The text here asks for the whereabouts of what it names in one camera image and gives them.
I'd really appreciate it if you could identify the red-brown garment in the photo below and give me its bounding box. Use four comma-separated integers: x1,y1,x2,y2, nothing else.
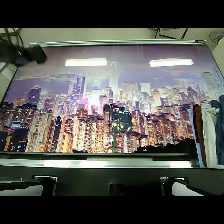
192,103,208,167

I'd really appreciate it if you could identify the dark blue garment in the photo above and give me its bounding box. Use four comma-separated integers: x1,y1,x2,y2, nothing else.
209,94,224,166

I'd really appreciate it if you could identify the silver frame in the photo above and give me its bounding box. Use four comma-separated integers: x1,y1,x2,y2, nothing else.
0,38,224,197

